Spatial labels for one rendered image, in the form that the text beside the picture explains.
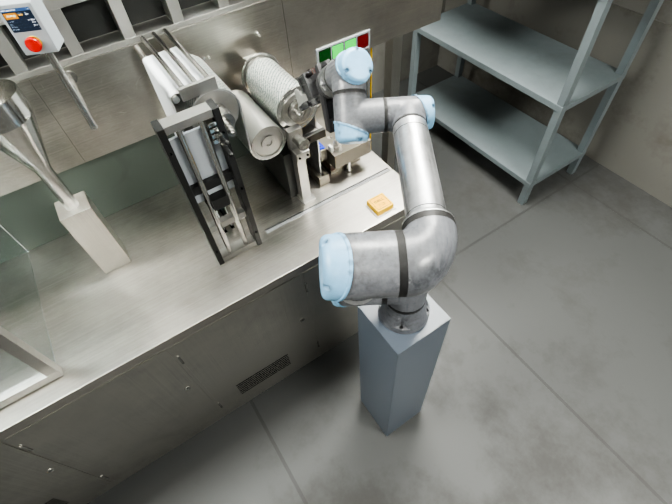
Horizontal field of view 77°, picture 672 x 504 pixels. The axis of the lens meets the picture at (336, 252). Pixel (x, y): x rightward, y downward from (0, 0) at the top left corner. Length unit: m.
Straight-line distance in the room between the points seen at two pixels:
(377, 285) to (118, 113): 1.14
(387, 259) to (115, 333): 1.00
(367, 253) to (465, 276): 1.86
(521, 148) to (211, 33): 2.11
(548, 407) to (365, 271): 1.71
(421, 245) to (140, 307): 1.02
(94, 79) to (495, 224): 2.20
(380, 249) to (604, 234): 2.39
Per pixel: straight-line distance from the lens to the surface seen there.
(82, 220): 1.46
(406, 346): 1.25
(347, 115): 0.96
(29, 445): 1.68
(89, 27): 1.57
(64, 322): 1.59
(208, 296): 1.42
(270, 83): 1.45
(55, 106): 1.56
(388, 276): 0.68
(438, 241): 0.71
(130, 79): 1.56
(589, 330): 2.55
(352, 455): 2.08
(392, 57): 2.29
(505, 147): 3.05
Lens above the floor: 2.04
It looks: 53 degrees down
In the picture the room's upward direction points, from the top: 6 degrees counter-clockwise
